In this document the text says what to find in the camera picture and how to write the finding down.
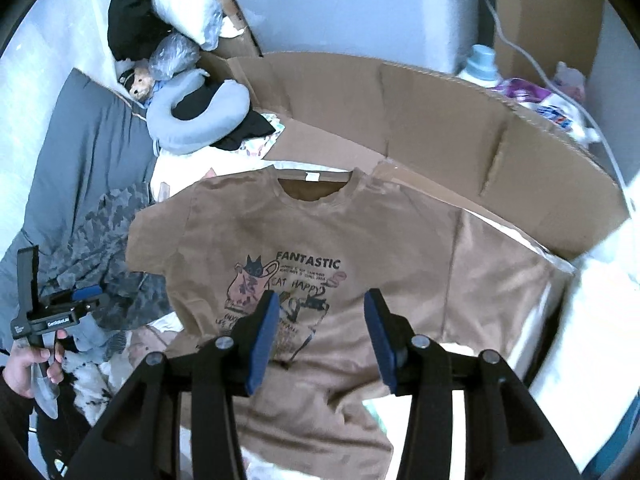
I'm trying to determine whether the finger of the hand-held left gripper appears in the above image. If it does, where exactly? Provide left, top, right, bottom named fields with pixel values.
left=47, top=284, right=112, bottom=316

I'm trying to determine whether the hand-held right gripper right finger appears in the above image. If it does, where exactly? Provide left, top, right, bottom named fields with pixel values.
left=363, top=289, right=583, bottom=480

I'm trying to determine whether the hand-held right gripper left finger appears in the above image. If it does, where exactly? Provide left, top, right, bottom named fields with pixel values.
left=65, top=290, right=281, bottom=480

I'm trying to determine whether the brown printed t-shirt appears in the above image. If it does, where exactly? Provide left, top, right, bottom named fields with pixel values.
left=125, top=165, right=576, bottom=480

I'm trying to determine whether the person's left forearm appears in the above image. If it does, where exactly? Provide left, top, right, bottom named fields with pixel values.
left=0, top=367, right=38, bottom=461

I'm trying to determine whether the person's left hand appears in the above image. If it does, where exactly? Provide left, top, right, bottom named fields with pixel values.
left=2, top=331, right=69, bottom=400

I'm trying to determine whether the camouflage jacket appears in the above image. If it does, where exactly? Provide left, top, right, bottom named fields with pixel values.
left=45, top=180, right=176, bottom=331

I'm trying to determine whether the black white spotted cloth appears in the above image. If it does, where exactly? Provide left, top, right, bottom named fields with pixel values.
left=60, top=345, right=131, bottom=426

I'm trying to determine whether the grey mattress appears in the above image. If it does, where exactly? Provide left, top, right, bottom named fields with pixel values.
left=0, top=67, right=158, bottom=351

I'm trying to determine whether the floral printed cloth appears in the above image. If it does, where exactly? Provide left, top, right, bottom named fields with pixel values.
left=235, top=112, right=286, bottom=161

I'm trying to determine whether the white duvet with pink patches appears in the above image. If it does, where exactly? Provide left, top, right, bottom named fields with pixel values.
left=130, top=150, right=640, bottom=480

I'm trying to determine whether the black garment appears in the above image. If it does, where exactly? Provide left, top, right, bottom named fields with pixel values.
left=172, top=80, right=278, bottom=151

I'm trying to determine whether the blue neck pillow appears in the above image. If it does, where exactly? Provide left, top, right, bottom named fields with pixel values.
left=146, top=67, right=251, bottom=156

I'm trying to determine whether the small plush doll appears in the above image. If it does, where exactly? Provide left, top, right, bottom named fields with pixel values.
left=117, top=60, right=156, bottom=103

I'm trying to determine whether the large flat cardboard sheet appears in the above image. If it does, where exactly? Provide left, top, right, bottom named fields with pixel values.
left=200, top=52, right=631, bottom=261

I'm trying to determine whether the clear plastic bag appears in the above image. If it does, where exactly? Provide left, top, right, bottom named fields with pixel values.
left=147, top=32, right=201, bottom=81

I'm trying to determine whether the purple printed packet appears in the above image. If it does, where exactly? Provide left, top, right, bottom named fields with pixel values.
left=495, top=77, right=551, bottom=106

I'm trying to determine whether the white blue printed packet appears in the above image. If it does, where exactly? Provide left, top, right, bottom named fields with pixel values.
left=537, top=95, right=601, bottom=143

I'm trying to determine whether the white detergent bottle blue cap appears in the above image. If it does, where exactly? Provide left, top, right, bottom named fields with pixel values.
left=457, top=44, right=503, bottom=88

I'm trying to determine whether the black jacket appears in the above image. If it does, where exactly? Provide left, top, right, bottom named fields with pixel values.
left=107, top=0, right=166, bottom=61

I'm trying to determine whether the pink white packet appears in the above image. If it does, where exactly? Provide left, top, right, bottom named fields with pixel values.
left=555, top=62, right=586, bottom=106

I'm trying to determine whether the tall cardboard box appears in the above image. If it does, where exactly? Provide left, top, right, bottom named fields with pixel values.
left=492, top=0, right=618, bottom=78

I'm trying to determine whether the white cable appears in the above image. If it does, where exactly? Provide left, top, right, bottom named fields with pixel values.
left=482, top=0, right=628, bottom=191

